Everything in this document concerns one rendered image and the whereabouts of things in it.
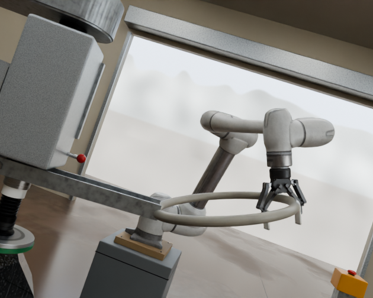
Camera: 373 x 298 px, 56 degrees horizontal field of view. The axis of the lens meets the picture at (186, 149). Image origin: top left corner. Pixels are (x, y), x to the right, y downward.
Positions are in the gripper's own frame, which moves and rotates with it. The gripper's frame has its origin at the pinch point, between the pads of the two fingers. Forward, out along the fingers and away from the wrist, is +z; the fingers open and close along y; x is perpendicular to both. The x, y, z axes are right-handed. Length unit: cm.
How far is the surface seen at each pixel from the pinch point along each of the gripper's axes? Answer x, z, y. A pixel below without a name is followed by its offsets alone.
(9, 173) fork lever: -11, -25, 88
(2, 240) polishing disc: -12, -5, 91
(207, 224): 19.3, -8.7, 37.9
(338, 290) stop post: -18, 40, -41
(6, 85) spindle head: -6, -50, 87
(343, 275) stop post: -18, 33, -44
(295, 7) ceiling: -322, -225, -273
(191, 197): -21.4, -9.6, 26.3
